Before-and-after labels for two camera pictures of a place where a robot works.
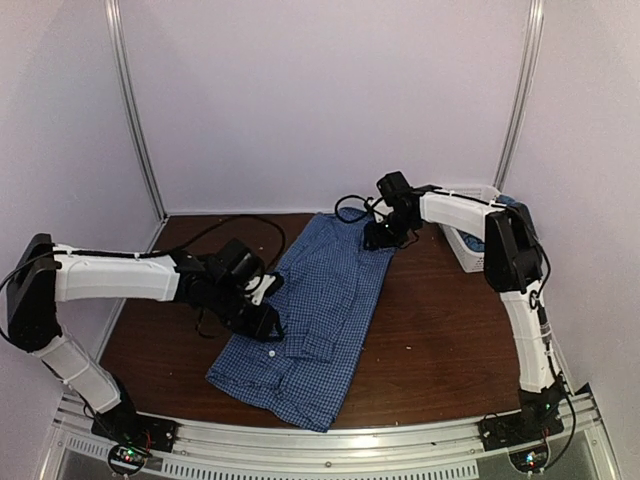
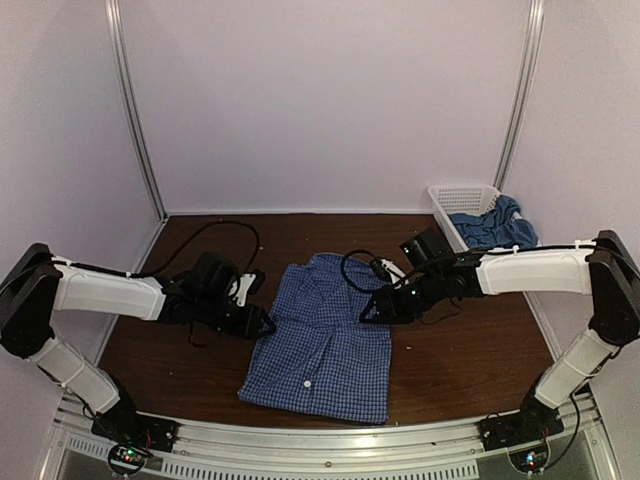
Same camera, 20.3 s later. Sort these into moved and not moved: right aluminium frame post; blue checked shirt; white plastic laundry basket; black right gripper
Moved: black right gripper; blue checked shirt
Not moved: white plastic laundry basket; right aluminium frame post
